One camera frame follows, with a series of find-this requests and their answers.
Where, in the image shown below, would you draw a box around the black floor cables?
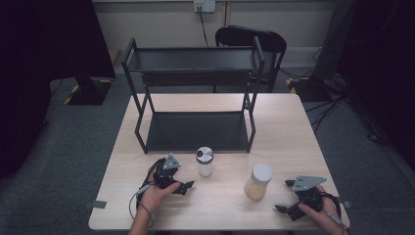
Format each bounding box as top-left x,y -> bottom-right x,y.
303,92 -> 391,143

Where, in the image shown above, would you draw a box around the black two-tier metal rack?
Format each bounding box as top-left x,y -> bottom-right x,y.
120,36 -> 266,155

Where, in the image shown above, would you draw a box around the glass jar silver lid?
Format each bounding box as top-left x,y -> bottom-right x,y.
195,146 -> 214,178

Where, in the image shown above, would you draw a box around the person's right hand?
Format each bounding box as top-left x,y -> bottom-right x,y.
298,185 -> 348,235

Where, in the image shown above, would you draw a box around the dark curtain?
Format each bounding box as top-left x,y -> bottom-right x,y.
336,0 -> 415,165
0,0 -> 116,180

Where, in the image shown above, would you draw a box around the thick black right gripper cable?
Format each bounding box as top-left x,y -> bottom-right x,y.
320,191 -> 351,235

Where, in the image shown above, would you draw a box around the white wall socket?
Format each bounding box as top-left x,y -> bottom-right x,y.
193,0 -> 216,14

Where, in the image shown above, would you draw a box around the person's left hand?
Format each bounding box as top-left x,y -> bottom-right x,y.
139,159 -> 182,213

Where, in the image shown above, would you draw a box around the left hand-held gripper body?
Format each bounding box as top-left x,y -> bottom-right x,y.
153,153 -> 182,190

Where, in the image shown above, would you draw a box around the black wall plug cable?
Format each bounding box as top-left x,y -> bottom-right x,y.
196,4 -> 210,48

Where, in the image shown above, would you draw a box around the glass jar white lid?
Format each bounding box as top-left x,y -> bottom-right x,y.
244,163 -> 274,202

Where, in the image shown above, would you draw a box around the black chair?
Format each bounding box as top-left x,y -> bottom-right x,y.
214,24 -> 289,94

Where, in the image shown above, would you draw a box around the black stand base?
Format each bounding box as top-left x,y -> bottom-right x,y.
63,75 -> 115,107
285,75 -> 332,103

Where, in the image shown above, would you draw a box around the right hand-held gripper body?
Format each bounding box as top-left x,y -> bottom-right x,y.
292,175 -> 328,212

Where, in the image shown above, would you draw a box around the thin left gripper cable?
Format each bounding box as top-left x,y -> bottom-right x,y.
128,182 -> 155,229

